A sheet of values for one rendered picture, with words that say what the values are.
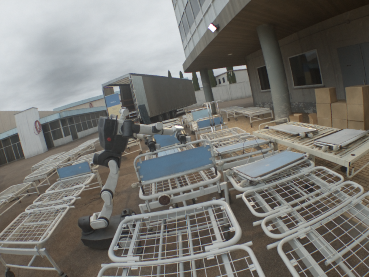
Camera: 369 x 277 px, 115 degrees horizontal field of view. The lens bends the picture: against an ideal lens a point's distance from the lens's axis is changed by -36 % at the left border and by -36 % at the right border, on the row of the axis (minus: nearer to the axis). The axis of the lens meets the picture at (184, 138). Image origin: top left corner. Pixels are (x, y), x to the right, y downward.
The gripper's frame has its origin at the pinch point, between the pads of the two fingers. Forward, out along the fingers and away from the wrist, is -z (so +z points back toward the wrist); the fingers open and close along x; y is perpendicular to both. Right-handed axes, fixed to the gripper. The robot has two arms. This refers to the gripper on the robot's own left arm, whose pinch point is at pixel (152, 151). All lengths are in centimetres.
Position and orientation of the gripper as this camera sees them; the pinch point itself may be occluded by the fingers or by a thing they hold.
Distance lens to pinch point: 166.0
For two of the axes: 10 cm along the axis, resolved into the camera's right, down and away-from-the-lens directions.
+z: -2.2, -4.8, 8.5
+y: 9.6, -2.4, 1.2
